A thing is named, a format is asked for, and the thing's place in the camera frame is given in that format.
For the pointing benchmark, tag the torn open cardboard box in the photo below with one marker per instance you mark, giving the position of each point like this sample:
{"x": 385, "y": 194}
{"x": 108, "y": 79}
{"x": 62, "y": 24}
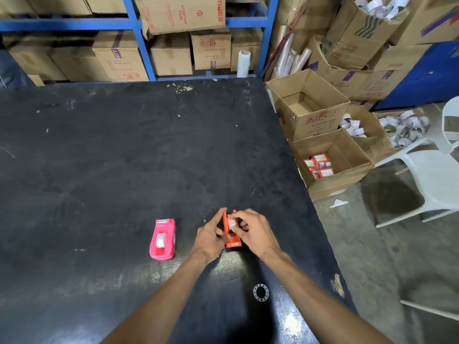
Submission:
{"x": 337, "y": 76}

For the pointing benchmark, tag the person's right forearm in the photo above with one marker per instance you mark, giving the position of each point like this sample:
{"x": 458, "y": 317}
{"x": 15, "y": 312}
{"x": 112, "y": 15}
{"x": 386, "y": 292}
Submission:
{"x": 319, "y": 304}

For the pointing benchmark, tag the red and white packet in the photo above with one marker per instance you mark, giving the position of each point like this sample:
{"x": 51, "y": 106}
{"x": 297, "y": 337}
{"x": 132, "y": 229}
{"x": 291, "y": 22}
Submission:
{"x": 314, "y": 172}
{"x": 321, "y": 158}
{"x": 309, "y": 163}
{"x": 325, "y": 172}

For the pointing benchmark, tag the white paper scrap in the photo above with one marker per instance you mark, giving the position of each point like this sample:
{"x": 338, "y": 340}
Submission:
{"x": 338, "y": 203}

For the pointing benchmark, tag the cardboard box with red print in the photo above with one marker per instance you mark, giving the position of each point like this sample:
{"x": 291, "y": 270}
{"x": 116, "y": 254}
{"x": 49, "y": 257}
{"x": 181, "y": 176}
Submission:
{"x": 179, "y": 12}

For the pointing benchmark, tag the blue metal shelf rack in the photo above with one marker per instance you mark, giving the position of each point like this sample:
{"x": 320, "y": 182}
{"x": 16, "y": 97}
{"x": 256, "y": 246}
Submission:
{"x": 138, "y": 28}

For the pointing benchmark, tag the white plastic chair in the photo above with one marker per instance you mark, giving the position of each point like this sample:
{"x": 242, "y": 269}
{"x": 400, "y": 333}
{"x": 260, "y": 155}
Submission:
{"x": 434, "y": 175}

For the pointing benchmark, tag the pink tape dispenser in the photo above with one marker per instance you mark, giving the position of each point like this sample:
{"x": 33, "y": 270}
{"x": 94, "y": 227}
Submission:
{"x": 167, "y": 229}

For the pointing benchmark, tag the small cardboard box red label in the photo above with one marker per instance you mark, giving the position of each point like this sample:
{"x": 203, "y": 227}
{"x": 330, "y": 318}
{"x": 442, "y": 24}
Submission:
{"x": 211, "y": 50}

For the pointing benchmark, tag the white stretch film roll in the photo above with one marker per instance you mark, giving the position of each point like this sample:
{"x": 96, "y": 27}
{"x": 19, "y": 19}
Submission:
{"x": 243, "y": 63}

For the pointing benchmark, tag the empty open cardboard box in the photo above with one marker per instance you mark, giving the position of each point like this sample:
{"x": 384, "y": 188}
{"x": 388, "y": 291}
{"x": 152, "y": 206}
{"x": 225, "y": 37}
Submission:
{"x": 315, "y": 119}

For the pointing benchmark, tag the tall open box green print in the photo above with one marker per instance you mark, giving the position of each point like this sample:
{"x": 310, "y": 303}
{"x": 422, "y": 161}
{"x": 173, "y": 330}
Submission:
{"x": 358, "y": 35}

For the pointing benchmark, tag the cardboard box with purple stripe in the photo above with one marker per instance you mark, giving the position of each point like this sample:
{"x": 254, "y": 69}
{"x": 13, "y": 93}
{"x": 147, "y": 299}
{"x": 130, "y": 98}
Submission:
{"x": 120, "y": 55}

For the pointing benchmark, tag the dark blue fabric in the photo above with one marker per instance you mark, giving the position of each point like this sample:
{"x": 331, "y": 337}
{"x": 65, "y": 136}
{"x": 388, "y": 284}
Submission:
{"x": 12, "y": 71}

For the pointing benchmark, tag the pile of white tape rolls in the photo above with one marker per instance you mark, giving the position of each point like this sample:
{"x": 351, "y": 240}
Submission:
{"x": 351, "y": 126}
{"x": 383, "y": 5}
{"x": 405, "y": 127}

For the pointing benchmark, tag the bundle of clear film rolls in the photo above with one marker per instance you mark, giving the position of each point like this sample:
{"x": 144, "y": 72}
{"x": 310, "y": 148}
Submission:
{"x": 288, "y": 59}

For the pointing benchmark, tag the white plastic bar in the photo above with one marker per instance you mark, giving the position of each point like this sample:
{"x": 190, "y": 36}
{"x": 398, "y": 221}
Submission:
{"x": 430, "y": 310}

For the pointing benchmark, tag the open cardboard box of packets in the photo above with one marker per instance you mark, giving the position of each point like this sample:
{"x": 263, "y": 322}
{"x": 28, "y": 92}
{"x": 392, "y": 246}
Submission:
{"x": 344, "y": 182}

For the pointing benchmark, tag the person's left hand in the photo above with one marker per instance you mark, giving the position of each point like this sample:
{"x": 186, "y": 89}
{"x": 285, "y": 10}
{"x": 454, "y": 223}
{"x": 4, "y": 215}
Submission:
{"x": 207, "y": 240}

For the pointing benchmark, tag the person's left thumb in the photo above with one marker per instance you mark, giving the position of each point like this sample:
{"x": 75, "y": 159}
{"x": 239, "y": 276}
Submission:
{"x": 224, "y": 240}

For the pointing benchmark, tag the blue board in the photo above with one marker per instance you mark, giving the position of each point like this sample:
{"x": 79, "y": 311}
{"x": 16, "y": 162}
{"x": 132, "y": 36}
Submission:
{"x": 423, "y": 78}

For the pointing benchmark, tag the person's left forearm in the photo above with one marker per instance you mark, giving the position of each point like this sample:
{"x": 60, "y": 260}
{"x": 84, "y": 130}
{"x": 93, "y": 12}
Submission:
{"x": 163, "y": 300}

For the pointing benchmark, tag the plain cardboard box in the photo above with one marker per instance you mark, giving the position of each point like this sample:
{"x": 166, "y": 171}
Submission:
{"x": 77, "y": 64}
{"x": 247, "y": 44}
{"x": 12, "y": 3}
{"x": 105, "y": 3}
{"x": 34, "y": 60}
{"x": 171, "y": 53}
{"x": 57, "y": 4}

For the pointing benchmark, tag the white tape roll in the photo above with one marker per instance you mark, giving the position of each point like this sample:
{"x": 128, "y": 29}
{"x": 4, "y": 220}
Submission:
{"x": 232, "y": 224}
{"x": 161, "y": 240}

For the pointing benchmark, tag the person's right hand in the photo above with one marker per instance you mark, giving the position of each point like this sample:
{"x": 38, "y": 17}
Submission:
{"x": 259, "y": 234}

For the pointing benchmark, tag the orange tape dispenser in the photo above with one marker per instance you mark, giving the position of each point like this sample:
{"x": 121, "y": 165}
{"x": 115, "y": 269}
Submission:
{"x": 234, "y": 241}

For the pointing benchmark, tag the large cardboard box purple stripe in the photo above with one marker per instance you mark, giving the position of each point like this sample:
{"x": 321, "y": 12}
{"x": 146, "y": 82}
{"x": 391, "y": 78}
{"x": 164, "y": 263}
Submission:
{"x": 426, "y": 21}

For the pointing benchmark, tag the person's right thumb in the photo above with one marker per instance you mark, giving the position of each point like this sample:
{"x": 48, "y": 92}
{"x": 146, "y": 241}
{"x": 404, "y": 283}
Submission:
{"x": 241, "y": 227}

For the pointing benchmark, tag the cardboard box with purple label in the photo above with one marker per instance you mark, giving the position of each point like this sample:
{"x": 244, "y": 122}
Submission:
{"x": 383, "y": 82}

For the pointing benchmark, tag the low open cardboard box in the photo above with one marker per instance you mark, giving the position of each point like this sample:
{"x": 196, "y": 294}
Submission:
{"x": 383, "y": 114}

